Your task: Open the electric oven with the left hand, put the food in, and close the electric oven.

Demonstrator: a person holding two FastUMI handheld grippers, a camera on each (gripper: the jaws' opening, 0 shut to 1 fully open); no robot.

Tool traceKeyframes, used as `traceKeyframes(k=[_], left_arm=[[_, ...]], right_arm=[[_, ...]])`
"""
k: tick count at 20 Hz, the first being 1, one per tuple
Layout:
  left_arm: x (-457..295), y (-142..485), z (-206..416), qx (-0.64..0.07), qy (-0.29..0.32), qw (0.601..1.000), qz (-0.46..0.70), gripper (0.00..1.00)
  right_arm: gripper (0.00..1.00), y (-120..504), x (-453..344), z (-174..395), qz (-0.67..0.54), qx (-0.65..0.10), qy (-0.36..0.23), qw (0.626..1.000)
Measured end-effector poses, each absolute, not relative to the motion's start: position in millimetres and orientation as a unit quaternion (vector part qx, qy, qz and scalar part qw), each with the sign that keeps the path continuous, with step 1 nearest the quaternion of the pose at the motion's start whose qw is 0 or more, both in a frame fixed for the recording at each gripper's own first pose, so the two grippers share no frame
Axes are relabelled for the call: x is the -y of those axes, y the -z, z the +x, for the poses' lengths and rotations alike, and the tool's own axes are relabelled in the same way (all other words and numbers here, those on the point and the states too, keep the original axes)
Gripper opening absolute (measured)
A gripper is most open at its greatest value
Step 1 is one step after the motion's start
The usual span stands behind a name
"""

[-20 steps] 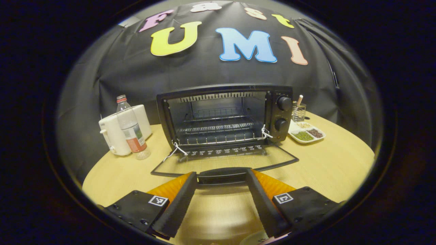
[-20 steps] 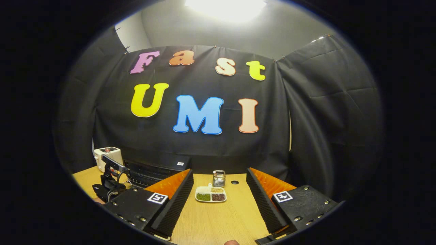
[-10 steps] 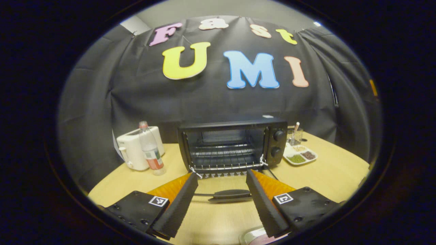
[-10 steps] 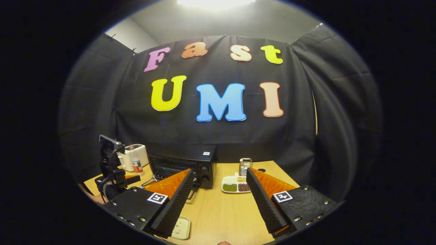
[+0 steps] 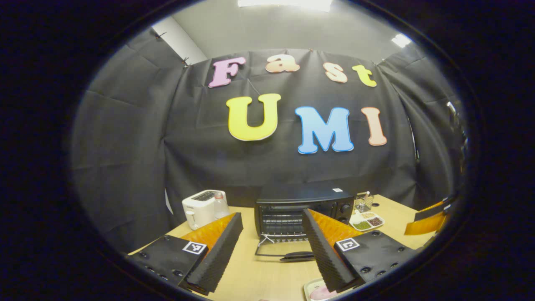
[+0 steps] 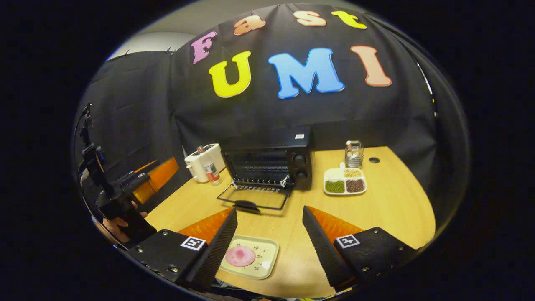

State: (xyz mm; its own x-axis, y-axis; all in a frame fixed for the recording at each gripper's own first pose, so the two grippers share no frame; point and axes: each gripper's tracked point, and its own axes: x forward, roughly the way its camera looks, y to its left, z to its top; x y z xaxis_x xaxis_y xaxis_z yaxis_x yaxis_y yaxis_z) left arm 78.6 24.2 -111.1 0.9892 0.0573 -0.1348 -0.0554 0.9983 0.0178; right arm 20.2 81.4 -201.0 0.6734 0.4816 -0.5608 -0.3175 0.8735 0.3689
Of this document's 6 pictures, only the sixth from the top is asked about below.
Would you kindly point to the black oven knob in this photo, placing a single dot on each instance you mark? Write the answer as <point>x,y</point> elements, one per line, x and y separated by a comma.
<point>299,159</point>
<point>299,176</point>

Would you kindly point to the white divided plate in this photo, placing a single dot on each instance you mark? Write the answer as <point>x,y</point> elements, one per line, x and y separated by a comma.
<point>334,172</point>

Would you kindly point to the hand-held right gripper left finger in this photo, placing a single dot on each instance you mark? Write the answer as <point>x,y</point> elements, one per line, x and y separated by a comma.
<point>217,255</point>

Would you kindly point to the clear plastic bottle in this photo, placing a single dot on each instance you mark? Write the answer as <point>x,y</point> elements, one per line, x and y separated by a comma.
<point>212,171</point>

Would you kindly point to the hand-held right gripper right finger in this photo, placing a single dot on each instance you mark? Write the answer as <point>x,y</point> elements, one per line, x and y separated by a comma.
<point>324,251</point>

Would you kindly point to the cream rectangular food tray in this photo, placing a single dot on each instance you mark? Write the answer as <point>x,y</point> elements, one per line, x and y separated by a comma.
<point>267,251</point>

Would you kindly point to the pink meat slice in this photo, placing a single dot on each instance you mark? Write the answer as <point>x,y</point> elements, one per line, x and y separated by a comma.
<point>240,256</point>

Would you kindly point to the white toaster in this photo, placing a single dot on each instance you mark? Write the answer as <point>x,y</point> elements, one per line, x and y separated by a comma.
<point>194,165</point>

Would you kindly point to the black backdrop cloth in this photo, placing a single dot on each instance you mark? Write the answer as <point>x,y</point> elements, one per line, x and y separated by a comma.
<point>259,113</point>

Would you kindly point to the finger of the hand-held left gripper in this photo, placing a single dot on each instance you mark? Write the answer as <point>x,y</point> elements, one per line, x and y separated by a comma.
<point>144,167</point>
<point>161,179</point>

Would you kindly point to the pile of green beans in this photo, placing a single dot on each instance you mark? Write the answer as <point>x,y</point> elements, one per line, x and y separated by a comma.
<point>334,186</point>

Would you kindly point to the black electric oven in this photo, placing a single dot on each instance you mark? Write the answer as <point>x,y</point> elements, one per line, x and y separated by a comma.
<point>271,144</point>

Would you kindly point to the pile of red beans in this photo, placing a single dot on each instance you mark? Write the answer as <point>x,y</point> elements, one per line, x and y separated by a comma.
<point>355,185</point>

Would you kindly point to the pile of yellow soybeans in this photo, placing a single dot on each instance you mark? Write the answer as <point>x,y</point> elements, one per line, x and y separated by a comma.
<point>353,173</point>

